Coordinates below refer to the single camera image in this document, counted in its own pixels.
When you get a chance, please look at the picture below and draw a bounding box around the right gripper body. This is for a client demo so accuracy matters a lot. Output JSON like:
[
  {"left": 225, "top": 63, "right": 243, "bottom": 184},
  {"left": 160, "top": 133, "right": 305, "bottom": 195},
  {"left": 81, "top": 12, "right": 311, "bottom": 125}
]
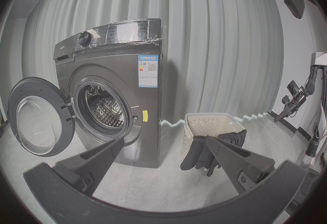
[{"left": 285, "top": 95, "right": 307, "bottom": 117}]

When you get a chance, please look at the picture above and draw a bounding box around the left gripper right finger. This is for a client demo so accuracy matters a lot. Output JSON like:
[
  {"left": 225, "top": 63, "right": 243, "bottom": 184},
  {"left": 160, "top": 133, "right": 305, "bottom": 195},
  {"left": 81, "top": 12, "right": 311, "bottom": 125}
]
[{"left": 205, "top": 135, "right": 275, "bottom": 194}]

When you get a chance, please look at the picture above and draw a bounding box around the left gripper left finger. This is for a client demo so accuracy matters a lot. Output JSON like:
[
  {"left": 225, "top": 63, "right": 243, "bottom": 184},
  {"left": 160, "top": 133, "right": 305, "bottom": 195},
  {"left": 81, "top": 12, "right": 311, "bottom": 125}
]
[{"left": 54, "top": 137, "right": 125, "bottom": 194}]

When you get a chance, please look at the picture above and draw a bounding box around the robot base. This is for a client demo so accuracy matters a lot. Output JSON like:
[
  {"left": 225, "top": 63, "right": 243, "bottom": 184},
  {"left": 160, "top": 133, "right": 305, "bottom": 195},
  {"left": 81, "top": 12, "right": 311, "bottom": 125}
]
[{"left": 286, "top": 52, "right": 327, "bottom": 216}]

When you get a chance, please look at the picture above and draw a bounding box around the heap of dark clothes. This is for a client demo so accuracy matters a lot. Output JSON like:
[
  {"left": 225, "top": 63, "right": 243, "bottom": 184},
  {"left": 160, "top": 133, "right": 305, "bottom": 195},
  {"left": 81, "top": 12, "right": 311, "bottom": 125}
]
[{"left": 180, "top": 130, "right": 248, "bottom": 177}]

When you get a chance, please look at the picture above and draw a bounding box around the cream laundry basket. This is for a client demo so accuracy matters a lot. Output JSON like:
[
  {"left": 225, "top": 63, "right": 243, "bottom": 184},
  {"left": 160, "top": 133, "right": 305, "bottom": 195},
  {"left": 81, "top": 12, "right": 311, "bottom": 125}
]
[{"left": 182, "top": 113, "right": 247, "bottom": 165}]

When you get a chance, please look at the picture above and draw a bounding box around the grey washing machine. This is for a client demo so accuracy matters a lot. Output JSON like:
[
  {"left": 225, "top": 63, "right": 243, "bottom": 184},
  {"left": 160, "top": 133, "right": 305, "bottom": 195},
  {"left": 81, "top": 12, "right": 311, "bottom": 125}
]
[{"left": 53, "top": 18, "right": 167, "bottom": 169}]

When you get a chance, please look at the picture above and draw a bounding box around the washing machine door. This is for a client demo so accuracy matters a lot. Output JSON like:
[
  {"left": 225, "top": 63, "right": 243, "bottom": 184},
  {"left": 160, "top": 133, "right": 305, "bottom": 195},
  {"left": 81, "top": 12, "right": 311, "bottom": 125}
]
[{"left": 7, "top": 77, "right": 77, "bottom": 157}]

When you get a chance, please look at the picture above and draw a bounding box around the white curtain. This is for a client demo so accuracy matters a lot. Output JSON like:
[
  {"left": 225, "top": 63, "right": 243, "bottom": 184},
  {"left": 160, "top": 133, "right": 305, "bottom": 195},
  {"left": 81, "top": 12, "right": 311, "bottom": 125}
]
[{"left": 22, "top": 0, "right": 284, "bottom": 127}]

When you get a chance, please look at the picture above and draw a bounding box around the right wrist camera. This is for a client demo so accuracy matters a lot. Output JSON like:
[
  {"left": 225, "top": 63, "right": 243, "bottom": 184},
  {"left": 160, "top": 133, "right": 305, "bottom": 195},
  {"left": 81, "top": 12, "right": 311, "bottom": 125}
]
[{"left": 287, "top": 80, "right": 305, "bottom": 96}]

